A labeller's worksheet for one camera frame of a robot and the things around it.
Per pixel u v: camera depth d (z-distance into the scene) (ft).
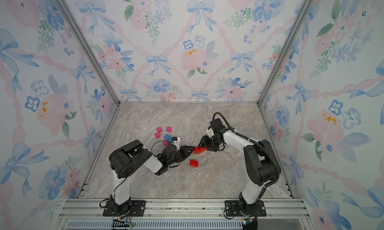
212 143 2.61
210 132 2.88
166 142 3.14
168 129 3.38
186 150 2.88
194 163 2.80
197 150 2.97
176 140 2.91
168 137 3.20
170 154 2.42
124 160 1.73
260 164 1.56
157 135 3.29
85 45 2.82
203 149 2.92
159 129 3.38
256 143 1.65
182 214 2.40
